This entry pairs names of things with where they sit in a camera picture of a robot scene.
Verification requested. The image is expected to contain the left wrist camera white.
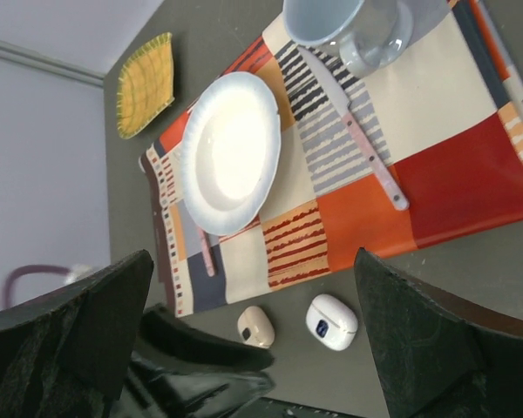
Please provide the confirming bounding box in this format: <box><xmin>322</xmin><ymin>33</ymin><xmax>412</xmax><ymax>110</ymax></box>
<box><xmin>64</xmin><ymin>265</ymin><xmax>96</xmax><ymax>286</ymax></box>

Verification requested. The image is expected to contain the light blue mug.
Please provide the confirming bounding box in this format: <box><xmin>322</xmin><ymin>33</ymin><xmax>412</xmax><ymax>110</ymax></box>
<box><xmin>282</xmin><ymin>0</ymin><xmax>414</xmax><ymax>78</ymax></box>

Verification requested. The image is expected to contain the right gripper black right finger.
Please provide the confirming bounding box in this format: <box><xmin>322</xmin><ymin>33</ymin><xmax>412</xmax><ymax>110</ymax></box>
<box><xmin>354</xmin><ymin>248</ymin><xmax>523</xmax><ymax>417</ymax></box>

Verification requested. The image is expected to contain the white earbud charging case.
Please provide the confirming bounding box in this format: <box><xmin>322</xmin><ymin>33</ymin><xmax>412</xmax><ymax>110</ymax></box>
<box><xmin>237</xmin><ymin>306</ymin><xmax>275</xmax><ymax>349</ymax></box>

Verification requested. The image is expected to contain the silver knife pink handle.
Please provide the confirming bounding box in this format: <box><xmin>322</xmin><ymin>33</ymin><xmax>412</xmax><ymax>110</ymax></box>
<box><xmin>297</xmin><ymin>47</ymin><xmax>410</xmax><ymax>211</ymax></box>

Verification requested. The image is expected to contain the yellow woven cloth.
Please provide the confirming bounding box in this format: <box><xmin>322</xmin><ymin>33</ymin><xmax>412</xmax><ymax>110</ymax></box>
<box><xmin>116</xmin><ymin>32</ymin><xmax>174</xmax><ymax>139</ymax></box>

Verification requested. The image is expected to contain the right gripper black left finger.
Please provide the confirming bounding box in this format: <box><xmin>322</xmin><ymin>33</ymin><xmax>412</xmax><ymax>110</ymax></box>
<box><xmin>0</xmin><ymin>250</ymin><xmax>153</xmax><ymax>417</ymax></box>

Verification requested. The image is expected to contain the silver fork pink handle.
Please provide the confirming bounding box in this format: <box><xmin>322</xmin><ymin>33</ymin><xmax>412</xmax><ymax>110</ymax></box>
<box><xmin>196</xmin><ymin>226</ymin><xmax>217</xmax><ymax>277</ymax></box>

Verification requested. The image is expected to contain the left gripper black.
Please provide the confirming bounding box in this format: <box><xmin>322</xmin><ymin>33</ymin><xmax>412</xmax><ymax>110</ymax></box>
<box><xmin>112</xmin><ymin>305</ymin><xmax>275</xmax><ymax>417</ymax></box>

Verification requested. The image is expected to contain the white round plate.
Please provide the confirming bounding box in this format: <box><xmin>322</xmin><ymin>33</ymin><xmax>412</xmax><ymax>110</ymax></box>
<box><xmin>180</xmin><ymin>71</ymin><xmax>282</xmax><ymax>236</ymax></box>

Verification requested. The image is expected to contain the aluminium frame left post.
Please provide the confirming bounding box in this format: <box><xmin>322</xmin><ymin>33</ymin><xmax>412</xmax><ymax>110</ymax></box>
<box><xmin>0</xmin><ymin>40</ymin><xmax>105</xmax><ymax>88</ymax></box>

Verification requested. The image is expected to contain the colourful patchwork placemat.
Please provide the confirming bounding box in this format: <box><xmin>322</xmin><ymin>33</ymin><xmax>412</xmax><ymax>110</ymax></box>
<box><xmin>140</xmin><ymin>1</ymin><xmax>523</xmax><ymax>316</ymax></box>

